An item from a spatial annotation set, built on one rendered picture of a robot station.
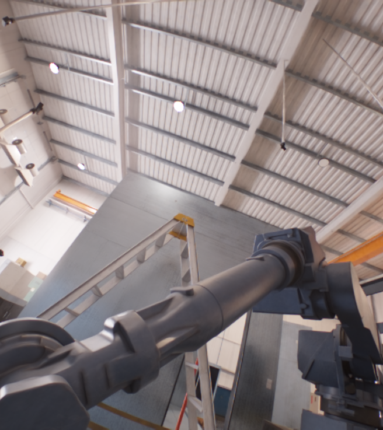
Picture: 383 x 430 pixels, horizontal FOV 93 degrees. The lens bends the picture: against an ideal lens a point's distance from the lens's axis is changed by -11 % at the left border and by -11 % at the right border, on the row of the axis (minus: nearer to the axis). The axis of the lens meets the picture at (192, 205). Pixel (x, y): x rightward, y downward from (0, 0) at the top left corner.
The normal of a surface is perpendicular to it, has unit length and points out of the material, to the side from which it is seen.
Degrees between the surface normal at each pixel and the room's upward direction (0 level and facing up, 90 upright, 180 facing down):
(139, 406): 90
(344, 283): 107
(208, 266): 90
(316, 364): 125
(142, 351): 79
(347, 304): 145
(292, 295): 132
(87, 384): 90
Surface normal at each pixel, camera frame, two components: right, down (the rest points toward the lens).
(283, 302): -0.69, 0.00
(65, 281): 0.19, -0.58
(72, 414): 0.70, -0.26
